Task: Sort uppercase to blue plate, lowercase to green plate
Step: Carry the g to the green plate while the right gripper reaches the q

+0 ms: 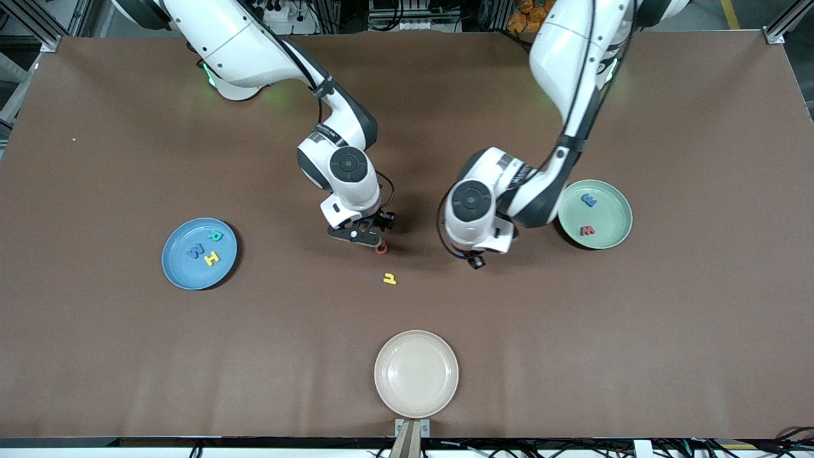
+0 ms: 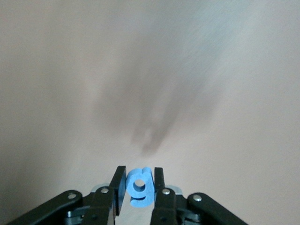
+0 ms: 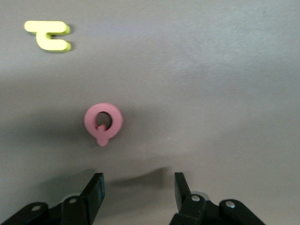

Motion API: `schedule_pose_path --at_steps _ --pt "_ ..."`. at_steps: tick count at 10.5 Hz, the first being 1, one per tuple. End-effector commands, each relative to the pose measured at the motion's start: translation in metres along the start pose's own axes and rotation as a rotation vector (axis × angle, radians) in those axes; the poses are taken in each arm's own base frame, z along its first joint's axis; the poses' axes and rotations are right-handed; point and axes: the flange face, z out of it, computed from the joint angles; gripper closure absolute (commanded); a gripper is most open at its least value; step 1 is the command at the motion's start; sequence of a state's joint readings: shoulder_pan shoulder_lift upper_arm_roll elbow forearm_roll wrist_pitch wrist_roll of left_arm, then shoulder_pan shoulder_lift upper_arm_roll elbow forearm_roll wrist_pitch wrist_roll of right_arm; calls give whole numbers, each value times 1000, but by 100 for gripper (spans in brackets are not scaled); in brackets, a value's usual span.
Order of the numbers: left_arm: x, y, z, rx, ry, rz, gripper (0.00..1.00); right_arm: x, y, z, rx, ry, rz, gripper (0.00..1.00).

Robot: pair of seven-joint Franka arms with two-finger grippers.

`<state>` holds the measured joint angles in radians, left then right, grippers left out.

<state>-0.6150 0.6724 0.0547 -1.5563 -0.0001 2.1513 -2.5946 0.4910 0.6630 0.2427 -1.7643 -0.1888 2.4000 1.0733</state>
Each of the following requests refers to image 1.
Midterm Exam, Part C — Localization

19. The blue plate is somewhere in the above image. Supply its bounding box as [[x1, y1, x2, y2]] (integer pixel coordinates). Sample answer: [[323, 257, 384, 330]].
[[162, 217, 238, 291]]

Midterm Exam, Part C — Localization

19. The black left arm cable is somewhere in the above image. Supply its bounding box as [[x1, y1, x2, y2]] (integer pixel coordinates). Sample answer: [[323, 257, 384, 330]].
[[436, 194, 473, 259]]

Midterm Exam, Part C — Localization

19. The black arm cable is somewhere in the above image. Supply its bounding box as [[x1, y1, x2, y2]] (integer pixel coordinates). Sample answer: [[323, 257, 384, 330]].
[[242, 0, 396, 214], [436, 194, 473, 259]]

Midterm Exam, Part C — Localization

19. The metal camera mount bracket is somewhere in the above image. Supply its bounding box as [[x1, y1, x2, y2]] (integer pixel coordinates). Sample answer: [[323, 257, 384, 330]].
[[389, 419, 431, 458]]

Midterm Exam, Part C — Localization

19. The beige plate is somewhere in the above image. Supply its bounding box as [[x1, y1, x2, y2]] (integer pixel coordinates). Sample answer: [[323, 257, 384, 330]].
[[374, 330, 459, 419]]

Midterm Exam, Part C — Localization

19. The orange packaged items pile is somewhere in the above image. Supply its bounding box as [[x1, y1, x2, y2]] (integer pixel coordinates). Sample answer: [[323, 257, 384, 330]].
[[507, 0, 554, 34]]

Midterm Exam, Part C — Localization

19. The green plate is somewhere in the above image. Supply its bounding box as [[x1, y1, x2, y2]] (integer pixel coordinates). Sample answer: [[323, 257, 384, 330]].
[[557, 179, 633, 250]]

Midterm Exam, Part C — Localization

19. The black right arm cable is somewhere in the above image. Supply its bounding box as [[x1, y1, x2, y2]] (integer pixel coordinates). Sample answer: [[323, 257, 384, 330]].
[[242, 0, 396, 214]]

